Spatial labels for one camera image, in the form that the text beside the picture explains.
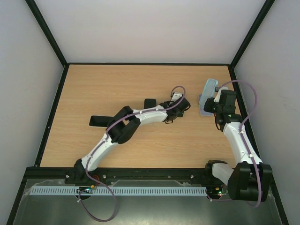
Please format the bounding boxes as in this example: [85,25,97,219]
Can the black phone blue edge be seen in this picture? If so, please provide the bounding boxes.
[143,98,157,109]

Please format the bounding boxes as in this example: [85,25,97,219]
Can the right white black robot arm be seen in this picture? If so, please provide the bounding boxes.
[199,88,272,202]

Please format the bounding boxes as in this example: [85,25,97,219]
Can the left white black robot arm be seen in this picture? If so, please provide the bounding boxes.
[66,94,191,183]

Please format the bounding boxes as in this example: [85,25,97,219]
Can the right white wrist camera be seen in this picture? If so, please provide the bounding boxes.
[214,86,228,103]

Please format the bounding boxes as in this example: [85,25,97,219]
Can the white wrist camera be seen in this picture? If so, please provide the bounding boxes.
[170,92,182,102]
[214,86,228,103]

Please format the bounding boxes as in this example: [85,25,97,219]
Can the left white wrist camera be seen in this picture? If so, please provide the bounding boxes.
[170,92,182,102]

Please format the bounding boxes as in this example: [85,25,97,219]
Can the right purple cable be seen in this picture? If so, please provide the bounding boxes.
[208,79,262,208]

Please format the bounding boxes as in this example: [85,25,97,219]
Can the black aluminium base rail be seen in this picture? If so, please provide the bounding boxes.
[23,166,223,186]

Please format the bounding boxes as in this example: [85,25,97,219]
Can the light blue slotted cable duct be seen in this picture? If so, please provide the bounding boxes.
[29,186,207,196]

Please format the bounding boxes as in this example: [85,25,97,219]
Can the black enclosure frame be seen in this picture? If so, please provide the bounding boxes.
[0,0,300,225]

